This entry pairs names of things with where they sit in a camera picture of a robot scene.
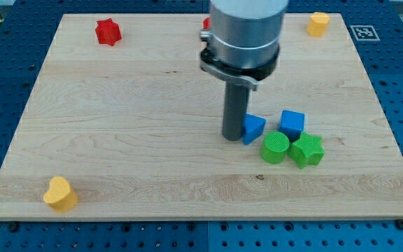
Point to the red block behind arm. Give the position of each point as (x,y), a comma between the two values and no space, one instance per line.
(206,23)

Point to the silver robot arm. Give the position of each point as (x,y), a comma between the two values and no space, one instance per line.
(242,42)

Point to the blue triangle block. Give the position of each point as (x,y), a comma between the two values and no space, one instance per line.
(253,127)

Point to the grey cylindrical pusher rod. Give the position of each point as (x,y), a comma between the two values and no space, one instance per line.
(234,113)

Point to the green cylinder block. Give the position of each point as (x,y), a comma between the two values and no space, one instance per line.
(275,147)

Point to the wooden board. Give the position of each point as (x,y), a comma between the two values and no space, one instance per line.
(135,129)

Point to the blue cube block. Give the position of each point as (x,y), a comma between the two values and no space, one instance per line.
(291,124)

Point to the green star block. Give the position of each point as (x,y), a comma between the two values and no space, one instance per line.
(307,150)

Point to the red star block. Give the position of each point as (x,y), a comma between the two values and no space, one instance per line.
(108,32)

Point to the yellow hexagon block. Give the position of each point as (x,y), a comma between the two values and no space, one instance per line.
(318,24)

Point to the yellow heart block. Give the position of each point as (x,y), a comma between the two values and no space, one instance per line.
(60,196)

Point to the white fiducial marker tag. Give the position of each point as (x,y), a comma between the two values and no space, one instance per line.
(364,32)

